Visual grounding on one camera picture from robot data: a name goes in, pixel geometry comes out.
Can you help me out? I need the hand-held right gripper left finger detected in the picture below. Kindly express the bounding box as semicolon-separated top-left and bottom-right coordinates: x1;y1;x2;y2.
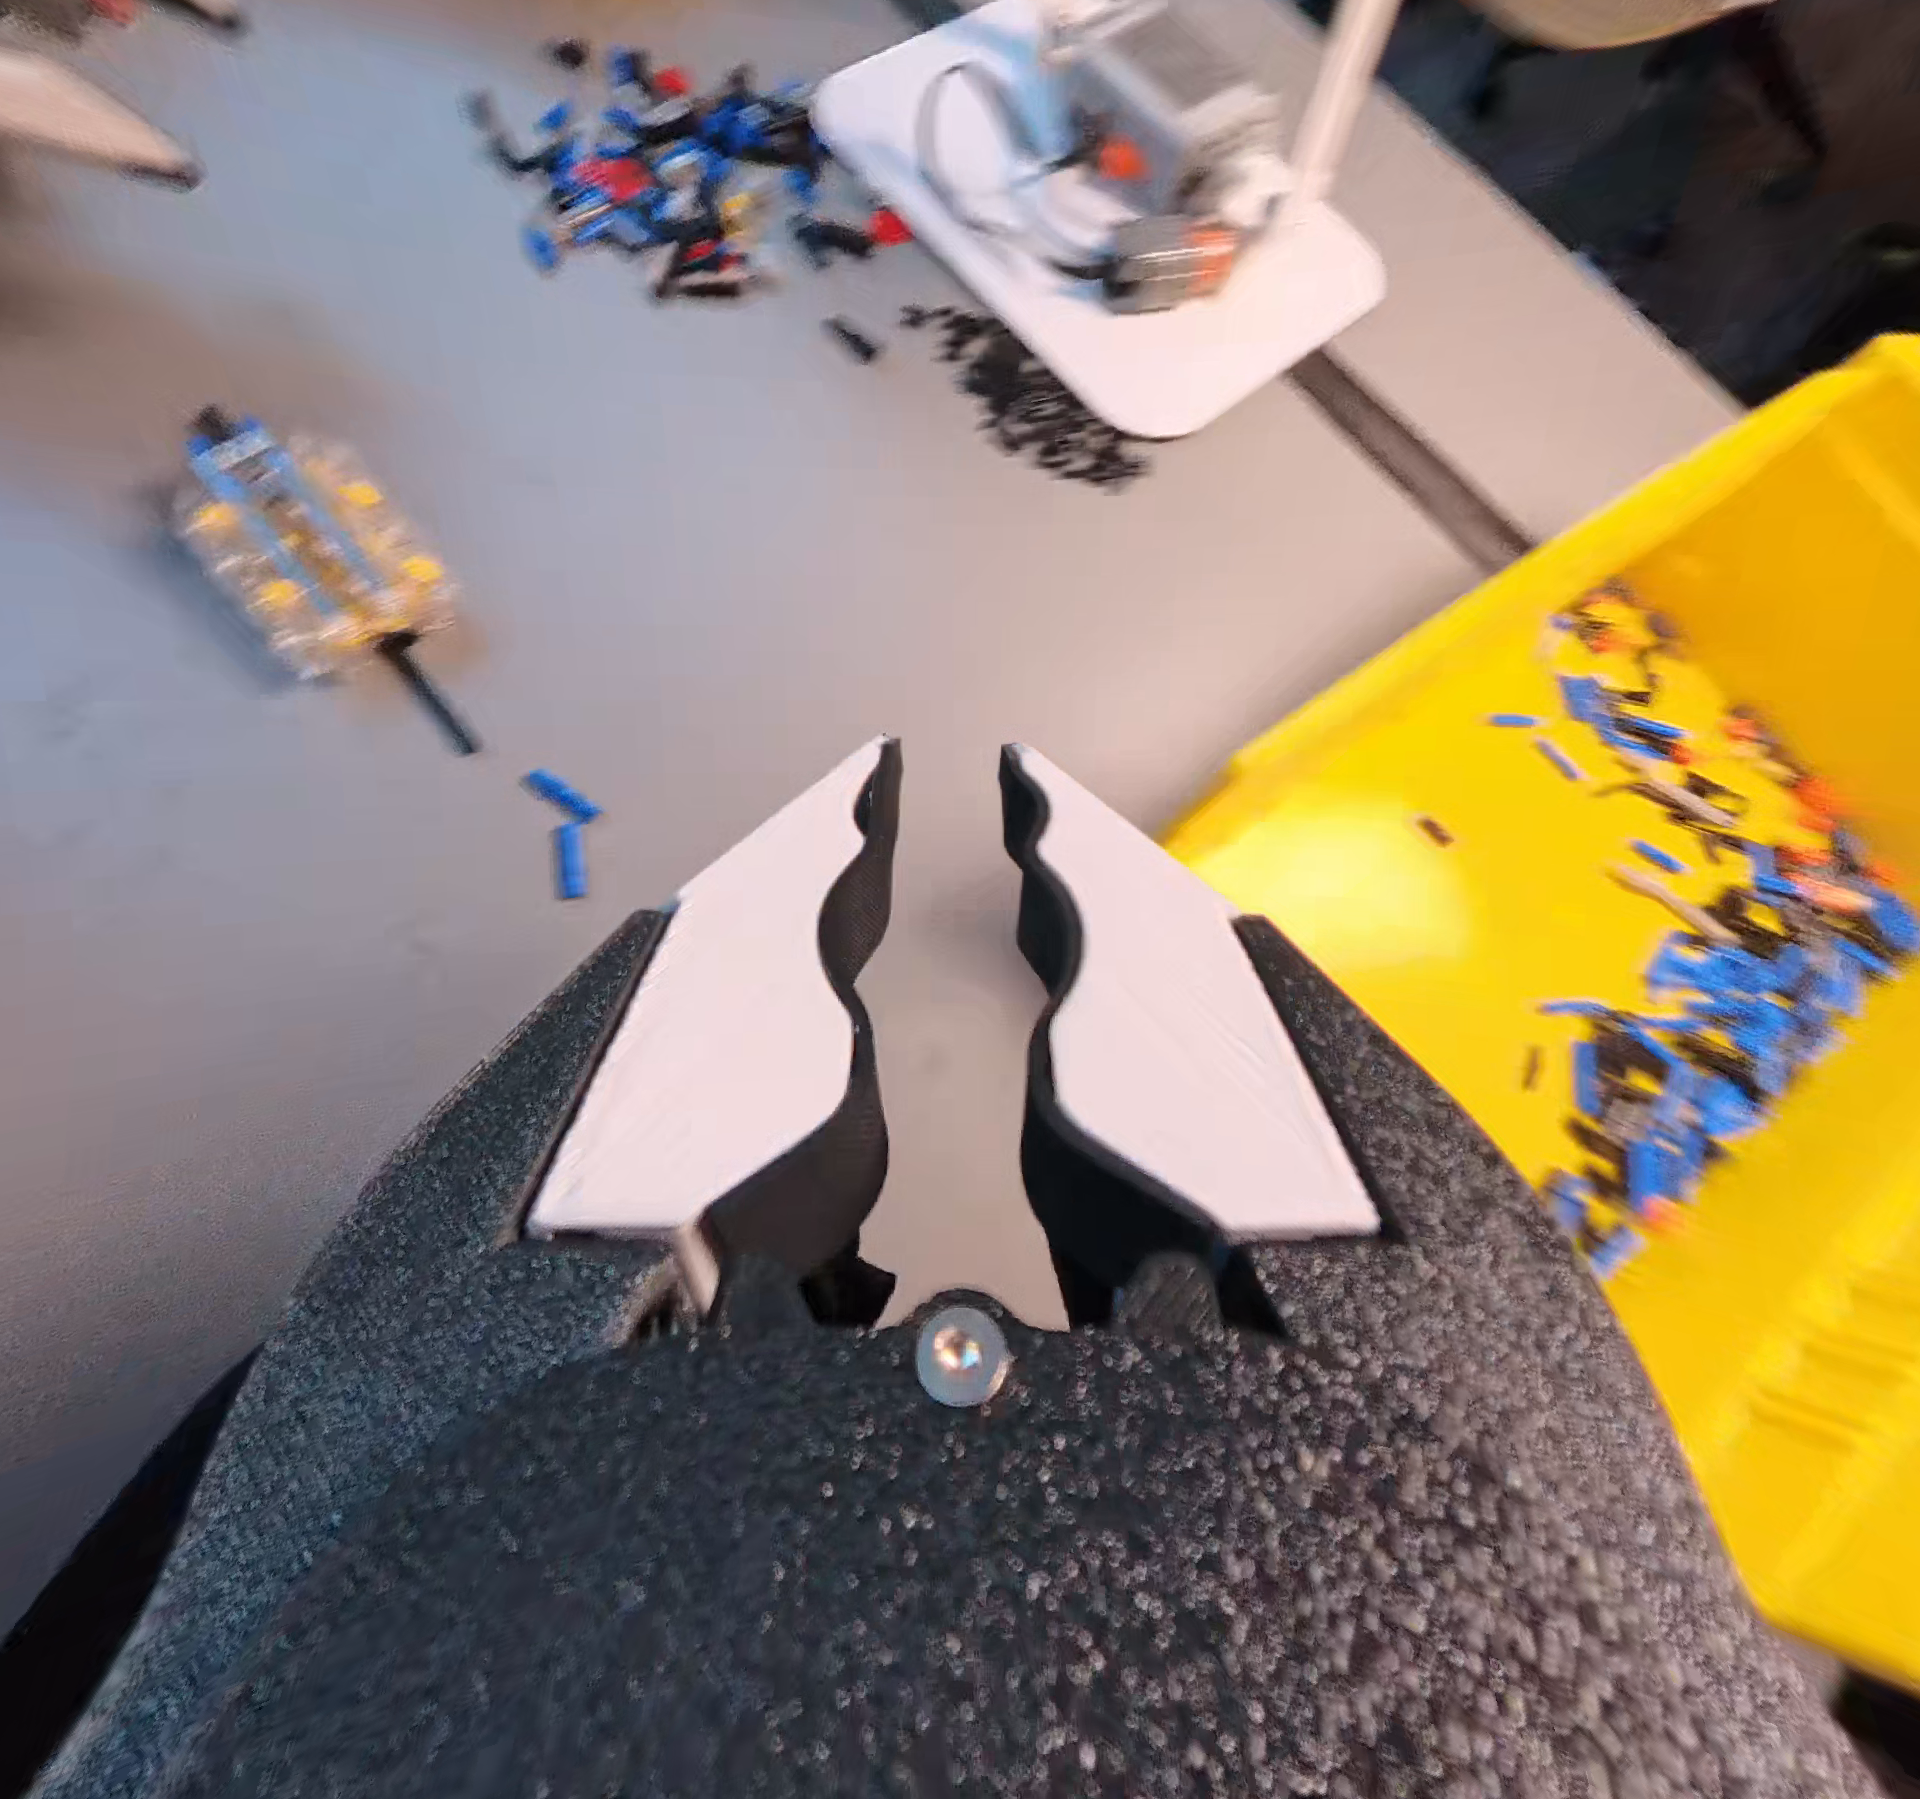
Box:
526;738;907;1322

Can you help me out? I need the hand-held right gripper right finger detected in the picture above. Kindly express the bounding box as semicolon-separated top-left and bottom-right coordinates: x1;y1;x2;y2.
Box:
998;743;1383;1327

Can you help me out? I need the yellow corrugated box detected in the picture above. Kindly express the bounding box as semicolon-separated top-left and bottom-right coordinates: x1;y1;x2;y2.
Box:
1162;336;1920;1696

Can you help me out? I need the clear toy brick engine model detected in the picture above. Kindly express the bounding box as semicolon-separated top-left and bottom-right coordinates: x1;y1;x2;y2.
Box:
165;402;482;759

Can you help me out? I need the grey desk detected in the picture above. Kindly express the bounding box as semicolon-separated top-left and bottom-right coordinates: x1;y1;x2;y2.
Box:
0;0;1758;1652

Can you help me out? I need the pile of mixed toy parts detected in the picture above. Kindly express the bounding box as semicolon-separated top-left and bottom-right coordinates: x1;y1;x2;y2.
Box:
467;36;914;304

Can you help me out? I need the pile of small black pins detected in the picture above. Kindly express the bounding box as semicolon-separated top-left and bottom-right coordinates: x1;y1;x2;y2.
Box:
897;304;1150;489

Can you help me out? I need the white tray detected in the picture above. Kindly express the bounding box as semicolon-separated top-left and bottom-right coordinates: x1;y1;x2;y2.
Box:
807;0;1388;441

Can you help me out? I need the grey battery box orange switch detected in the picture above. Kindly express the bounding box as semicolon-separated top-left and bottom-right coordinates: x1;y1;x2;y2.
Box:
1050;21;1285;204

